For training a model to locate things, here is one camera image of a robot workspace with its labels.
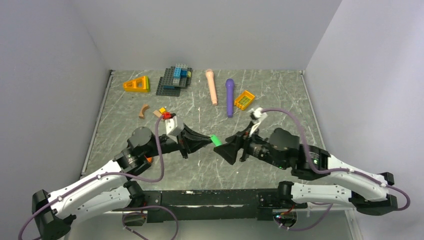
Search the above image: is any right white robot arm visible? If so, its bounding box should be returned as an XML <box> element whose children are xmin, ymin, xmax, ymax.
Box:
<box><xmin>213</xmin><ymin>123</ymin><xmax>398</xmax><ymax>216</ymax></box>

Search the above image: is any green key tag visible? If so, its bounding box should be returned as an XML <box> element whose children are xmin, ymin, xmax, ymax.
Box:
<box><xmin>210</xmin><ymin>134</ymin><xmax>222</xmax><ymax>147</ymax></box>

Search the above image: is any purple cable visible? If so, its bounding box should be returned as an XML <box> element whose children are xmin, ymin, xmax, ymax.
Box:
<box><xmin>18</xmin><ymin>114</ymin><xmax>167</xmax><ymax>240</ymax></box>
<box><xmin>259</xmin><ymin>107</ymin><xmax>411</xmax><ymax>212</ymax></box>

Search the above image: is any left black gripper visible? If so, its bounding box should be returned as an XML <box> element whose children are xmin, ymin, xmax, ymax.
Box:
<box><xmin>144</xmin><ymin>122</ymin><xmax>213</xmax><ymax>159</ymax></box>

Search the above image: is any pink toy microphone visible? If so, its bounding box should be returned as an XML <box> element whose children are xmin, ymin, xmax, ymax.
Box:
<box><xmin>205</xmin><ymin>68</ymin><xmax>218</xmax><ymax>106</ymax></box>

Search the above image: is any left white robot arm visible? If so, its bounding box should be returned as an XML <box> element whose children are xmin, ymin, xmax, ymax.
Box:
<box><xmin>32</xmin><ymin>123</ymin><xmax>213</xmax><ymax>240</ymax></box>

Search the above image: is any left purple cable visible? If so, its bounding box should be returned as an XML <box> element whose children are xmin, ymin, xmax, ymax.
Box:
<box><xmin>18</xmin><ymin>114</ymin><xmax>167</xmax><ymax>240</ymax></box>

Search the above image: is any wooden rectangular block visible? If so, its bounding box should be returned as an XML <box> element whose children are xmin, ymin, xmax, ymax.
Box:
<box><xmin>153</xmin><ymin>110</ymin><xmax>162</xmax><ymax>118</ymax></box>

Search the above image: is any orange yellow triangular block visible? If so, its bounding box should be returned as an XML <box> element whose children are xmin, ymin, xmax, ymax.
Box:
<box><xmin>122</xmin><ymin>76</ymin><xmax>151</xmax><ymax>93</ymax></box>

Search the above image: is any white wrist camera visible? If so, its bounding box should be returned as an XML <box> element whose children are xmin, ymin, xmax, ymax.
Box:
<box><xmin>249</xmin><ymin>107</ymin><xmax>268</xmax><ymax>137</ymax></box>
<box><xmin>162</xmin><ymin>112</ymin><xmax>184</xmax><ymax>137</ymax></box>

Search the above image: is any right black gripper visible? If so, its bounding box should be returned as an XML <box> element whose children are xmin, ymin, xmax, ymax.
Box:
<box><xmin>212</xmin><ymin>120</ymin><xmax>286</xmax><ymax>169</ymax></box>

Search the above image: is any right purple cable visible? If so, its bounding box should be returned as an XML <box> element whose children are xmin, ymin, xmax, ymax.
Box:
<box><xmin>259</xmin><ymin>107</ymin><xmax>411</xmax><ymax>212</ymax></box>

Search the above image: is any purple toy microphone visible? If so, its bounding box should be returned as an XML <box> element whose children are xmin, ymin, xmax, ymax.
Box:
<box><xmin>225</xmin><ymin>78</ymin><xmax>235</xmax><ymax>118</ymax></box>

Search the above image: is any black base bar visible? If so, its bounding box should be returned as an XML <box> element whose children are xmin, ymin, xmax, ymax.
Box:
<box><xmin>122</xmin><ymin>188</ymin><xmax>308</xmax><ymax>223</ymax></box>

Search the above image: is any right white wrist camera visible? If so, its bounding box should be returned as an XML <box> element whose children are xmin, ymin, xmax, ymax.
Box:
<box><xmin>249</xmin><ymin>107</ymin><xmax>268</xmax><ymax>137</ymax></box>

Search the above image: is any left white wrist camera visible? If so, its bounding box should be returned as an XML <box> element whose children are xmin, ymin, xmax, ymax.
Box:
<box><xmin>162</xmin><ymin>112</ymin><xmax>184</xmax><ymax>137</ymax></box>

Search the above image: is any wooden arch block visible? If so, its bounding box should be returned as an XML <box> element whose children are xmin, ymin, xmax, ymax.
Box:
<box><xmin>138</xmin><ymin>104</ymin><xmax>150</xmax><ymax>119</ymax></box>

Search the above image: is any grey blue brick stack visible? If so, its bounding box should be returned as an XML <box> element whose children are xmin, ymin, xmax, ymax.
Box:
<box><xmin>155</xmin><ymin>63</ymin><xmax>193</xmax><ymax>97</ymax></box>

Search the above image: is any yellow grid brick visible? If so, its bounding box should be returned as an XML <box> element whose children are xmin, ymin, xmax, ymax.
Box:
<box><xmin>234</xmin><ymin>90</ymin><xmax>256</xmax><ymax>111</ymax></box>

